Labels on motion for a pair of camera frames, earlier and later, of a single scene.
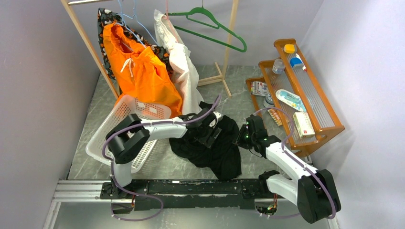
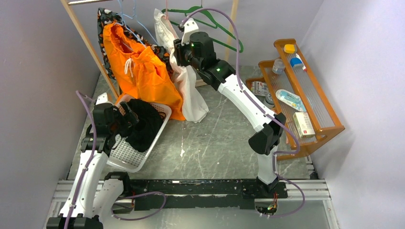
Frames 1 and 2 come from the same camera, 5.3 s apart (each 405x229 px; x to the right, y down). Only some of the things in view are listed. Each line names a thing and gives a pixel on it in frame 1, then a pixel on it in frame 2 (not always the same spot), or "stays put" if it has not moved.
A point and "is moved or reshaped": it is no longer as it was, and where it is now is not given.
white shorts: (184, 71) stays put
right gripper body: (245, 139) to (183, 52)
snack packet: (260, 88) stays put
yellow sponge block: (289, 48) stays put
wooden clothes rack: (227, 56) stays put
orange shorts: (139, 72) stays put
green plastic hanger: (218, 25) is moved or reshaped
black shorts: (222, 159) to (150, 119)
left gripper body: (205, 136) to (129, 120)
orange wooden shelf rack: (289, 88) stays put
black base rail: (186, 195) stays put
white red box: (303, 124) stays put
